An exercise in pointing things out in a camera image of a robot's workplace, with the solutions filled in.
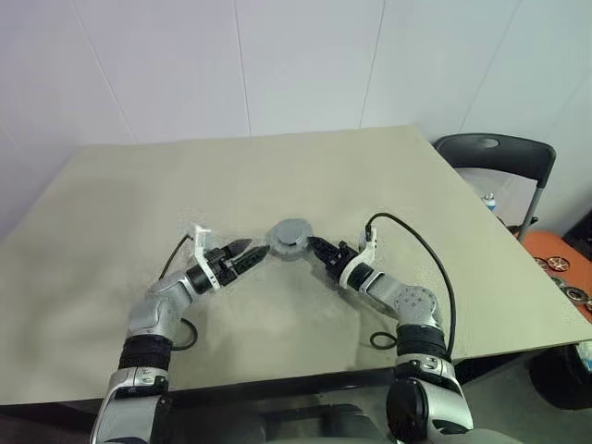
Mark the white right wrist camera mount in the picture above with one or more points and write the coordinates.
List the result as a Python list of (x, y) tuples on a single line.
[(365, 252)]

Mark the red spoked rotor disc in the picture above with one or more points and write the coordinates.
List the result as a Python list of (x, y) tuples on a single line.
[(560, 265)]

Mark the white bottle blue cap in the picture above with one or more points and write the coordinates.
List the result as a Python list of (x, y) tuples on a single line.
[(489, 202)]

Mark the round grey motor lid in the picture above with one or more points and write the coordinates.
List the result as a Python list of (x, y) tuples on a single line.
[(290, 231)]

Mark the black table front rail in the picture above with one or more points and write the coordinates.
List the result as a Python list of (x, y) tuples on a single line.
[(277, 386)]

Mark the black folding chair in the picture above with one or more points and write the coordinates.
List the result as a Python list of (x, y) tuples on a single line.
[(509, 157)]

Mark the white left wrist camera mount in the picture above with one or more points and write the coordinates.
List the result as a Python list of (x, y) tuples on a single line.
[(200, 250)]

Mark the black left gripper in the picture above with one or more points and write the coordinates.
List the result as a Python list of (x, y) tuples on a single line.
[(223, 266)]

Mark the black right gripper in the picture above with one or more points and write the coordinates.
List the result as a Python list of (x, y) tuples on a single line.
[(341, 259)]

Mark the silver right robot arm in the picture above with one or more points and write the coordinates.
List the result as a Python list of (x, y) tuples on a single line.
[(411, 300)]

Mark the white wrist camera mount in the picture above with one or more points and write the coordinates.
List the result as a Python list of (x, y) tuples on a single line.
[(200, 250), (365, 252)]

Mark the white crumpled trash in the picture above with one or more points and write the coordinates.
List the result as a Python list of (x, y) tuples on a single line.
[(586, 355)]

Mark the grey motor housing copper coils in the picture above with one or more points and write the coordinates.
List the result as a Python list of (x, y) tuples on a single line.
[(282, 252)]

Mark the small dark motor disc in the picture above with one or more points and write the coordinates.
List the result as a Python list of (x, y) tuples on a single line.
[(542, 262)]

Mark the black round waste bin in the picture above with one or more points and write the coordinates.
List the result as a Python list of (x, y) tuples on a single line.
[(555, 384)]

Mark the black case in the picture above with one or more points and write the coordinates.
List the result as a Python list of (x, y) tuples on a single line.
[(578, 236)]

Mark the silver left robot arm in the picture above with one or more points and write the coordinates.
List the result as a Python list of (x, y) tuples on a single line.
[(152, 319)]

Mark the orange stool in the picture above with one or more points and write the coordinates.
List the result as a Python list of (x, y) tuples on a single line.
[(541, 245)]

